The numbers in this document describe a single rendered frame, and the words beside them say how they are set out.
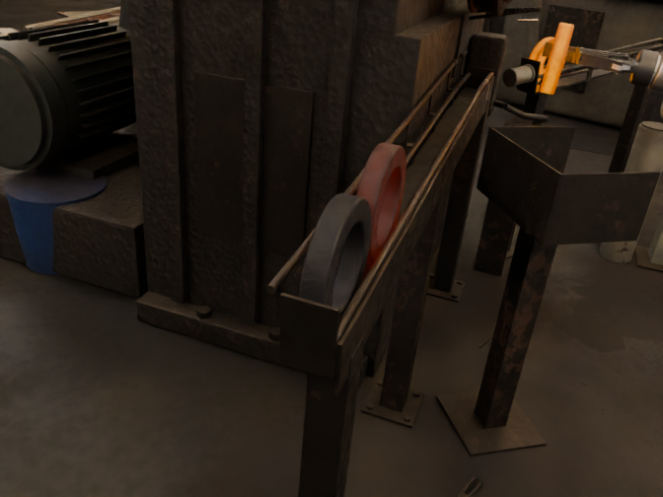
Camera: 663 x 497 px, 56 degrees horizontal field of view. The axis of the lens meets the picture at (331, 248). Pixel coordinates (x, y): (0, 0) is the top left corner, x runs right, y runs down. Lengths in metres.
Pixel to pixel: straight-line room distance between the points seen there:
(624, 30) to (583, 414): 3.03
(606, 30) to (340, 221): 3.78
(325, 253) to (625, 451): 1.16
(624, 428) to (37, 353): 1.52
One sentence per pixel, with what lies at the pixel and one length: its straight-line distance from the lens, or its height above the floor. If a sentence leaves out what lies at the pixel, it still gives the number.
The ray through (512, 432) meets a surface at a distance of 1.63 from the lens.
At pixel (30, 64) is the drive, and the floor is 0.64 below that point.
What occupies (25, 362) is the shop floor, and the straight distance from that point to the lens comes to 1.81.
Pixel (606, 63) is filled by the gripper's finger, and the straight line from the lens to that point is 1.53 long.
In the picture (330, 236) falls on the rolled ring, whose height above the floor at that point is 0.74.
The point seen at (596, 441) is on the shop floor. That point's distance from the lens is 1.71.
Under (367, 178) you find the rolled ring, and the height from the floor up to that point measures 0.75.
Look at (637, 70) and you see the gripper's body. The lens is 1.55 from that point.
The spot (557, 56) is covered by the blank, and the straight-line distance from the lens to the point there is 1.50.
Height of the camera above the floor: 1.07
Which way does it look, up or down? 28 degrees down
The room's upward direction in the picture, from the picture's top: 5 degrees clockwise
